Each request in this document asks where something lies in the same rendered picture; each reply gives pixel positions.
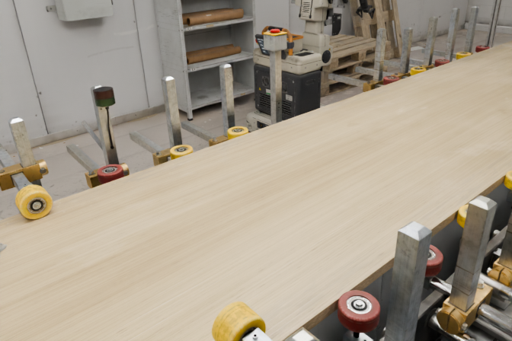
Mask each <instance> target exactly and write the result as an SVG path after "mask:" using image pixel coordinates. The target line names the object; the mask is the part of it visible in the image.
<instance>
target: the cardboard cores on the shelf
mask: <svg viewBox="0 0 512 341"><path fill-rule="evenodd" d="M243 16H244V11H243V9H242V8H238V9H234V8H221V9H215V10H208V11H198V12H191V13H185V14H182V19H183V25H185V24H187V25H188V26H192V25H198V24H207V23H213V22H218V21H227V20H233V19H239V18H243ZM241 51H242V49H241V47H240V46H235V47H234V46H233V44H228V45H224V46H216V47H212V48H207V49H199V50H195V51H190V52H186V57H187V64H188V65H189V64H193V63H197V62H203V61H206V60H211V59H217V58H220V57H224V56H230V55H234V54H238V53H241Z"/></svg>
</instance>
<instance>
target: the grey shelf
mask: <svg viewBox="0 0 512 341"><path fill-rule="evenodd" d="M154 3H155V15H156V20H157V27H158V38H159V44H160V50H161V57H162V68H163V74H164V77H165V76H171V77H172V78H174V80H175V87H176V94H177V100H178V109H180V110H183V111H185V112H187V120H188V121H192V120H193V115H192V110H195V109H197V108H200V107H204V106H206V105H210V104H215V103H219V102H222V98H221V87H220V76H219V67H220V66H221V64H229V65H230V63H231V67H232V86H233V98H235V97H241V96H243V95H246V94H251V93H254V65H255V63H254V57H253V51H254V49H256V48H257V43H256V41H255V39H256V38H255V35H256V14H255V0H227V2H226V0H154ZM230 3H231V4H230ZM221 8H234V9H238V8H242V9H243V11H244V16H243V18H239V19H233V20H227V21H218V22H213V23H207V24H198V25H192V26H188V25H187V24H185V25H183V19H182V14H185V13H191V12H198V11H209V10H215V9H221ZM232 24H233V25H232ZM228 25H229V27H228ZM233 37H234V38H233ZM228 44H233V46H234V47H235V46H240V47H241V49H242V51H241V53H238V54H234V55H230V56H224V57H220V58H217V59H211V60H206V61H203V62H197V63H193V64H189V65H188V64H187V57H186V52H190V51H195V50H199V49H207V48H212V47H216V46H224V45H228ZM235 78H236V79H235Z"/></svg>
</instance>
